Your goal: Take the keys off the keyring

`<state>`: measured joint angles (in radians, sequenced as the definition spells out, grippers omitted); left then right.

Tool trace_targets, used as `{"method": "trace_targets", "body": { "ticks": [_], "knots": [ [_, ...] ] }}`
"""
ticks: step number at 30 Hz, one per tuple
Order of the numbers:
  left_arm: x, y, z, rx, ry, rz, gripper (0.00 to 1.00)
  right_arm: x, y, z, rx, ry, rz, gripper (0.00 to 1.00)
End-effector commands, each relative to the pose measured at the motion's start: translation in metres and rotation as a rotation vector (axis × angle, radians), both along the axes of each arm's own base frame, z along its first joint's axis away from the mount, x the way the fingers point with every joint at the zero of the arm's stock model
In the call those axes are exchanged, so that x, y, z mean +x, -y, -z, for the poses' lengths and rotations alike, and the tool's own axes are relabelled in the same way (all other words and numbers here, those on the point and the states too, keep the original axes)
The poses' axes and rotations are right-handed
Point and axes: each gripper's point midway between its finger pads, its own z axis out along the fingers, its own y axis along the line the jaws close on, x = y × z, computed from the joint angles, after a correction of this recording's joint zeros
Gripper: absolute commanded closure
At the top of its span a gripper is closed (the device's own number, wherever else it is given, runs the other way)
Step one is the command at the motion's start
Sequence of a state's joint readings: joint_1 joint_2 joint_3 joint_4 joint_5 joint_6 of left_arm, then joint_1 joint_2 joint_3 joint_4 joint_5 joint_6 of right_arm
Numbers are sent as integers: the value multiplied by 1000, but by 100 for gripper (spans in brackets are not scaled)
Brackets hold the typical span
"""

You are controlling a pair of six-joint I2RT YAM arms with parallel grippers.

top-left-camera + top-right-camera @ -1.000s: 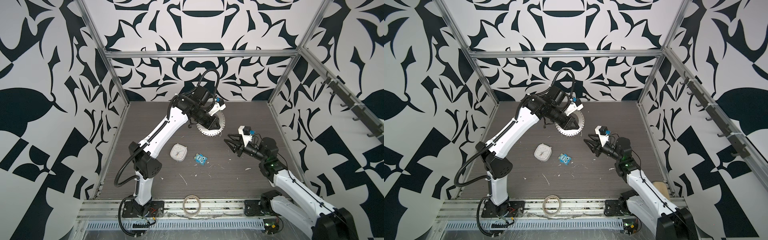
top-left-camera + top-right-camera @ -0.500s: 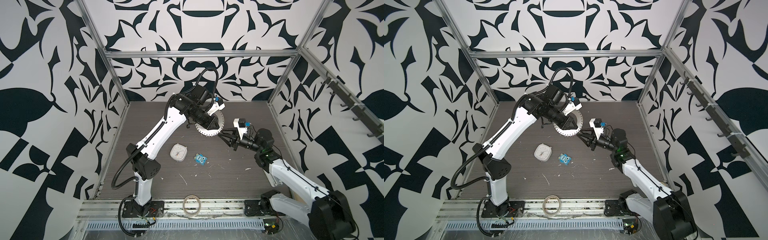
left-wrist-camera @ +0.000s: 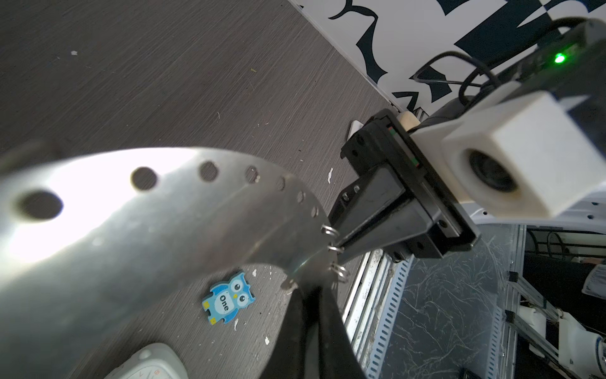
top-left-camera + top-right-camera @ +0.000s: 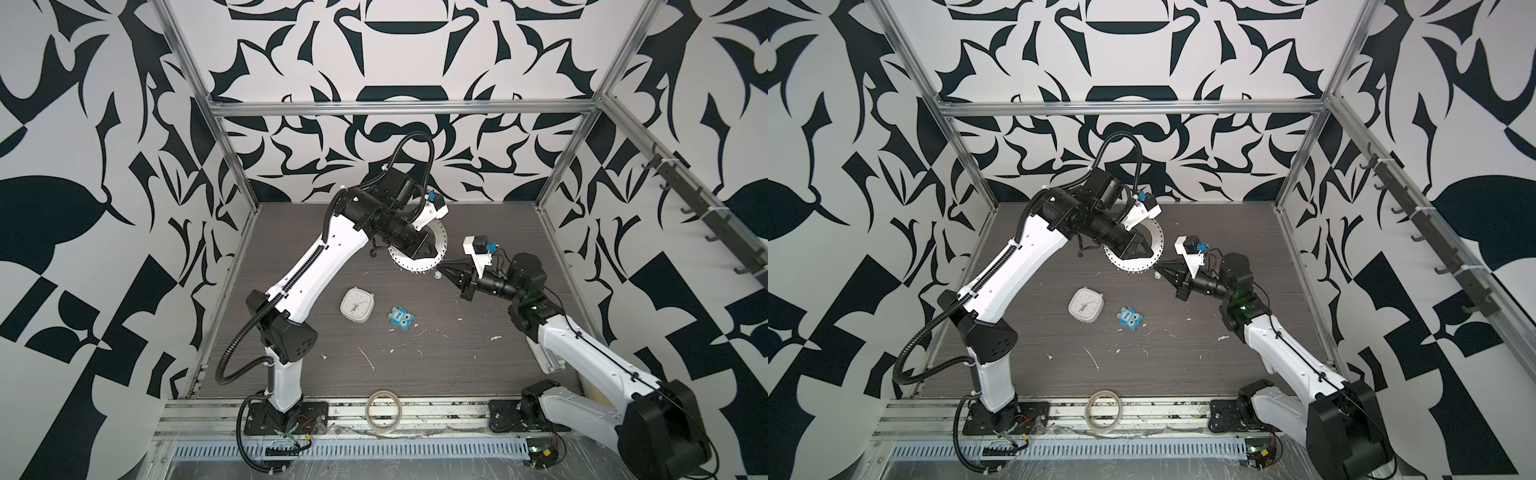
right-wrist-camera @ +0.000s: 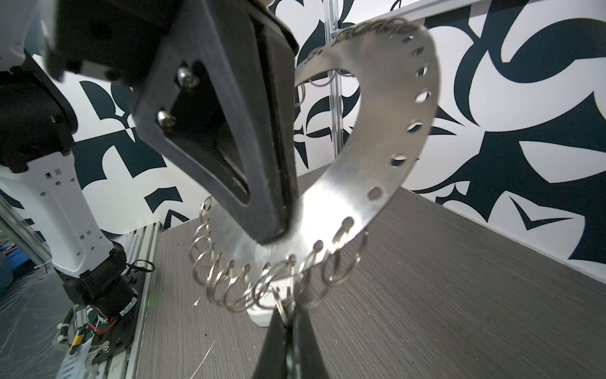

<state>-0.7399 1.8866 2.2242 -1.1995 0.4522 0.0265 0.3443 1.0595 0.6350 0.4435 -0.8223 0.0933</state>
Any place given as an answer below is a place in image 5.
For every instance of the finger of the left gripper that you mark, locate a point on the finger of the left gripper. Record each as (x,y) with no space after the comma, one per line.
(218,102)

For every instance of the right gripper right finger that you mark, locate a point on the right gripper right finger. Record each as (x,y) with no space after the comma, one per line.
(304,358)

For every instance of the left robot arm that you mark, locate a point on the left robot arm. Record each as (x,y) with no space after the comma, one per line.
(38,167)

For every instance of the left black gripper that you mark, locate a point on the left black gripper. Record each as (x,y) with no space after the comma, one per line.
(116,41)

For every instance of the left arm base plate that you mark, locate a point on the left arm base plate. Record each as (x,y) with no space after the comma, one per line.
(100,329)

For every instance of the white square clock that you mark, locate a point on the white square clock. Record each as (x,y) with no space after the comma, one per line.
(261,312)

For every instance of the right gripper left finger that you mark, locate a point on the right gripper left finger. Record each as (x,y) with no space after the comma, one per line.
(272,362)

